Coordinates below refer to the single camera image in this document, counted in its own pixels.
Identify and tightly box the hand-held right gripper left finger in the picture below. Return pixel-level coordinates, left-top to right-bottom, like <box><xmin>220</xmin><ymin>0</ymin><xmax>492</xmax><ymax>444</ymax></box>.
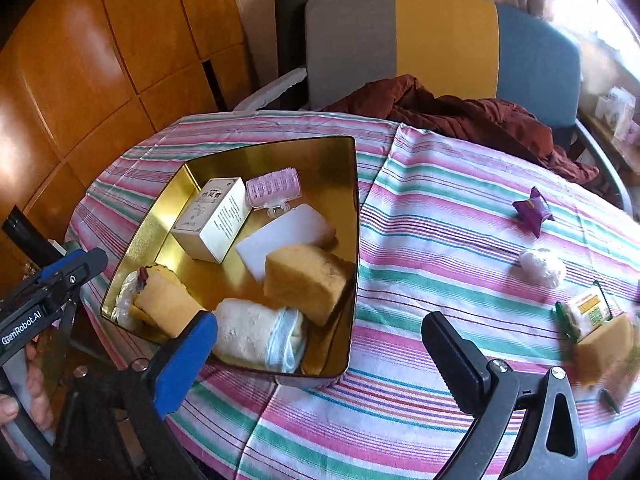
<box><xmin>52</xmin><ymin>310</ymin><xmax>219</xmax><ymax>480</ymax></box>

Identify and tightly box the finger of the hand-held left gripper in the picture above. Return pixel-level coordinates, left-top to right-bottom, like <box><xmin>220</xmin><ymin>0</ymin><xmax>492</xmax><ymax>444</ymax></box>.
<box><xmin>39</xmin><ymin>247</ymin><xmax>109</xmax><ymax>287</ymax></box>

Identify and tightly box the pink hair roller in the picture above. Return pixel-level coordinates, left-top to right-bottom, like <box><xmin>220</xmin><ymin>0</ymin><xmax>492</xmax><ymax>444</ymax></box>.
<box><xmin>245</xmin><ymin>166</ymin><xmax>301</xmax><ymax>218</ymax></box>

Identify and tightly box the thin yellow sponge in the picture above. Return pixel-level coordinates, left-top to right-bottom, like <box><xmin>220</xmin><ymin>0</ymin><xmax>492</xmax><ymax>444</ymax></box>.
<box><xmin>129</xmin><ymin>264</ymin><xmax>208</xmax><ymax>341</ymax></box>

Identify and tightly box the white carton box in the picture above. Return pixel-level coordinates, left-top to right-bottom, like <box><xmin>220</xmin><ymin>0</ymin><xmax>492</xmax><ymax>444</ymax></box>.
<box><xmin>171</xmin><ymin>177</ymin><xmax>253</xmax><ymax>265</ymax></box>

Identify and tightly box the striped tablecloth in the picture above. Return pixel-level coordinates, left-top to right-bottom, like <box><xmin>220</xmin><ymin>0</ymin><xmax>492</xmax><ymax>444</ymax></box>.
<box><xmin>65</xmin><ymin>110</ymin><xmax>640</xmax><ymax>480</ymax></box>

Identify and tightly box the green cracker packet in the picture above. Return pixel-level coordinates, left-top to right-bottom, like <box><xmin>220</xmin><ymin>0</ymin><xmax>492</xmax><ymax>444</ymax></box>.
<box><xmin>555</xmin><ymin>282</ymin><xmax>626</xmax><ymax>343</ymax></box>

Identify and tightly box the wooden side desk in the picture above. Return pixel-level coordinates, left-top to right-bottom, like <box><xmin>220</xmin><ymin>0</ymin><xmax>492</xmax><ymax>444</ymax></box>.
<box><xmin>575</xmin><ymin>110</ymin><xmax>640</xmax><ymax>181</ymax></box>

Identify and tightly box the gold metal tin box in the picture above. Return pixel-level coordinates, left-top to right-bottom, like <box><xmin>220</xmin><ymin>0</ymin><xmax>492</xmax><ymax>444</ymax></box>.
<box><xmin>100</xmin><ymin>135</ymin><xmax>362</xmax><ymax>391</ymax></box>

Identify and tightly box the person's red clothing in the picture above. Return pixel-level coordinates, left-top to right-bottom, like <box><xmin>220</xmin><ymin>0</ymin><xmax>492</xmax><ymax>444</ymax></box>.
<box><xmin>587</xmin><ymin>430</ymin><xmax>640</xmax><ymax>480</ymax></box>

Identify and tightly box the person's left hand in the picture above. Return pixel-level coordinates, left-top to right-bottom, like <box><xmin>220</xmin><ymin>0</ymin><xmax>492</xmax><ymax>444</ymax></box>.
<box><xmin>0</xmin><ymin>342</ymin><xmax>55</xmax><ymax>441</ymax></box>

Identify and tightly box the white sponge block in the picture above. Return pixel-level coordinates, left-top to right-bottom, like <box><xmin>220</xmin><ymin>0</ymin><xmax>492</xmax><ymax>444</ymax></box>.
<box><xmin>235</xmin><ymin>203</ymin><xmax>337</xmax><ymax>283</ymax></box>

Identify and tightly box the dark red cloth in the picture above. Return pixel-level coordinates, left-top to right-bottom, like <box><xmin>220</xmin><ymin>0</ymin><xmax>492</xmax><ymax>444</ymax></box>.
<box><xmin>322</xmin><ymin>74</ymin><xmax>601</xmax><ymax>196</ymax></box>

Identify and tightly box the white towel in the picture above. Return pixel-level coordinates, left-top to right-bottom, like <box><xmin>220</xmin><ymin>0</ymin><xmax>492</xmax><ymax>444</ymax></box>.
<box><xmin>212</xmin><ymin>298</ymin><xmax>307</xmax><ymax>374</ymax></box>

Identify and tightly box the bright window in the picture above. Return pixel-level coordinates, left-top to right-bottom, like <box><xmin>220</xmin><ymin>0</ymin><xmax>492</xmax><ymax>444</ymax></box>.
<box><xmin>570</xmin><ymin>0</ymin><xmax>640</xmax><ymax>46</ymax></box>

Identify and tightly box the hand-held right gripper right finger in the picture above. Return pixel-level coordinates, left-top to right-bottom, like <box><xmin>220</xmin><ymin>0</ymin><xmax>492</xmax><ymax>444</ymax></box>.
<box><xmin>421</xmin><ymin>311</ymin><xmax>591</xmax><ymax>480</ymax></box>

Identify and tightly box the wooden cabinet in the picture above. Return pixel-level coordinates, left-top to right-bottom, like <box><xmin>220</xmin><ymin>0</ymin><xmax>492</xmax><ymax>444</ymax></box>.
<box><xmin>0</xmin><ymin>0</ymin><xmax>251</xmax><ymax>281</ymax></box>

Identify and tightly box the thick yellow sponge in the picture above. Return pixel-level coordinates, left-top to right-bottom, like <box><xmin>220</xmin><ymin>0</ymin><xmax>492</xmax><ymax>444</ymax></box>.
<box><xmin>572</xmin><ymin>312</ymin><xmax>637</xmax><ymax>388</ymax></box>
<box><xmin>263</xmin><ymin>243</ymin><xmax>356</xmax><ymax>327</ymax></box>

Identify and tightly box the white plastic ball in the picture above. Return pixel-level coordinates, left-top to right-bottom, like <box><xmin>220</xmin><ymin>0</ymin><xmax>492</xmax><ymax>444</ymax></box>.
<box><xmin>111</xmin><ymin>267</ymin><xmax>151</xmax><ymax>331</ymax></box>
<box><xmin>519</xmin><ymin>248</ymin><xmax>567</xmax><ymax>289</ymax></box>

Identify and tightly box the purple wrapped candy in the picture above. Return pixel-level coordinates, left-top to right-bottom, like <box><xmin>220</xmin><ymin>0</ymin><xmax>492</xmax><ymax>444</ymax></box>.
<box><xmin>512</xmin><ymin>186</ymin><xmax>555</xmax><ymax>238</ymax></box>

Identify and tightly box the white purple printed box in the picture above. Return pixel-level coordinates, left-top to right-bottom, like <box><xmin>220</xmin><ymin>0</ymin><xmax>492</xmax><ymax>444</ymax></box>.
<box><xmin>614</xmin><ymin>105</ymin><xmax>640</xmax><ymax>142</ymax></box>

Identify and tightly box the grey yellow blue chair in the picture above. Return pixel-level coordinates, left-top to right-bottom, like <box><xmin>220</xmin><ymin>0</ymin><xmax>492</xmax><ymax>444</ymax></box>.
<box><xmin>232</xmin><ymin>0</ymin><xmax>633</xmax><ymax>211</ymax></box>

